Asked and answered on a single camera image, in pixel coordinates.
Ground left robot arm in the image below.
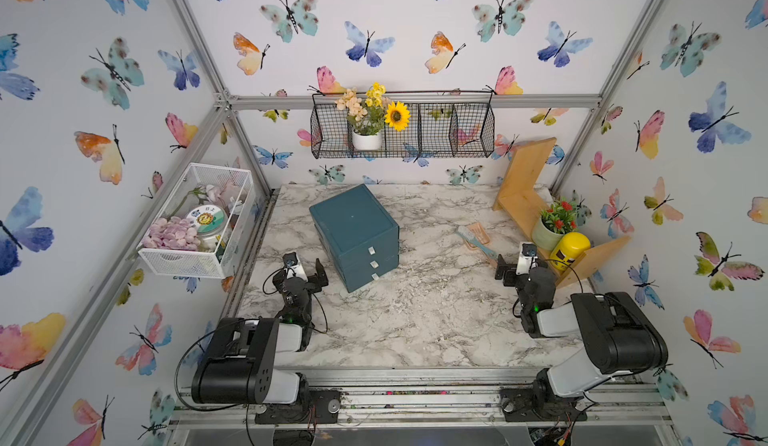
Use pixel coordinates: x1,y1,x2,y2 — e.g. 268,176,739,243
191,253,329,406

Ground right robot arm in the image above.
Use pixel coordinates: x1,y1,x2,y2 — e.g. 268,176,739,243
495,258,669,403

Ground teal drawer cabinet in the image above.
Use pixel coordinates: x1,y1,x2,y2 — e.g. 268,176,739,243
309,184,400,293

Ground yellow canister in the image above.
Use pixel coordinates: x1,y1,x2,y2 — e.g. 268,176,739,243
549,231,592,272

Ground green pot red flowers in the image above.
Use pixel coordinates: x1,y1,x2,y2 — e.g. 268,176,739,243
531,199,578,250

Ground wooden zigzag shelf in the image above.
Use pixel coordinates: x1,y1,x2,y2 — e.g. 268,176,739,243
492,137,631,289

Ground round green tin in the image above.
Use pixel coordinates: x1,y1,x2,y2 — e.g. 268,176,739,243
186,204,227,237

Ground pink artificial flowers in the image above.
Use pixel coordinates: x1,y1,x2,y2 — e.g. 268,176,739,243
142,216,200,251

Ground white pot with flowers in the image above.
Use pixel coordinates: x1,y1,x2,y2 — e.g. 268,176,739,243
335,82,411,152

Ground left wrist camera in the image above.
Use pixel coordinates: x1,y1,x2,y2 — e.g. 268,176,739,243
282,252,307,280

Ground white wire wall basket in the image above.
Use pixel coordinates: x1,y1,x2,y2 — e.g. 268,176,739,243
137,163,255,279

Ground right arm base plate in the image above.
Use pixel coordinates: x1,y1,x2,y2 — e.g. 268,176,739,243
499,386,582,423

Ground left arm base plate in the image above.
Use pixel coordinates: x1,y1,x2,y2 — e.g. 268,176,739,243
254,389,341,426

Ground black wire wall basket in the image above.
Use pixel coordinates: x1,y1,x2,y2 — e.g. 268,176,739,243
309,90,497,160

